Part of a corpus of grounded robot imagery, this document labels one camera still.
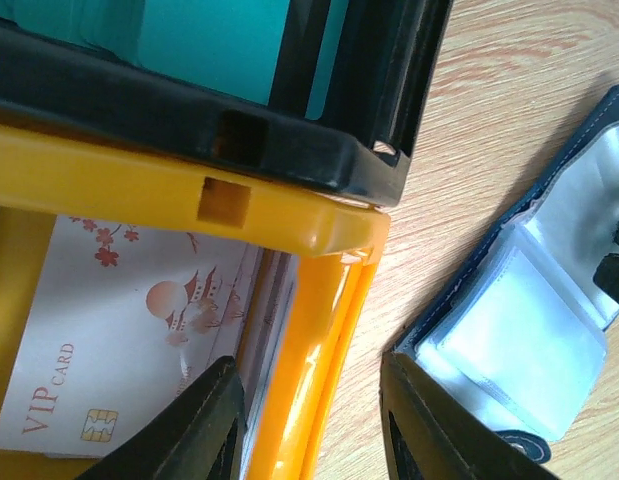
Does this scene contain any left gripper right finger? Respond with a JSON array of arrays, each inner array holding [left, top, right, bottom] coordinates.
[[381, 352, 555, 479]]

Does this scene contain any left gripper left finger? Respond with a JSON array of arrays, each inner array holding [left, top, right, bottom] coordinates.
[[79, 356, 246, 479]]

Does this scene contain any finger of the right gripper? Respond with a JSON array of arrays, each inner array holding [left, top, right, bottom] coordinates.
[[593, 206, 619, 305]]

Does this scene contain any dark blue card holder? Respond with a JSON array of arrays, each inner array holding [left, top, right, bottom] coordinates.
[[387, 85, 619, 464]]

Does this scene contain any white VIP card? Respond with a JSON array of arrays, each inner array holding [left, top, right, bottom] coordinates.
[[0, 216, 253, 457]]

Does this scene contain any white card stack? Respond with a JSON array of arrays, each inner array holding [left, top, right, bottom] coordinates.
[[210, 245, 297, 406]]

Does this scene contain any yellow card bin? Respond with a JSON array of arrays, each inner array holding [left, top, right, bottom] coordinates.
[[0, 123, 390, 479]]

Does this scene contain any black bin with teal cards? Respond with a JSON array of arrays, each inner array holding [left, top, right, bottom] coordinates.
[[0, 1, 452, 207]]

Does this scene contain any teal card stack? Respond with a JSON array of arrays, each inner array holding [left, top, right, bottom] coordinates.
[[0, 0, 348, 121]]

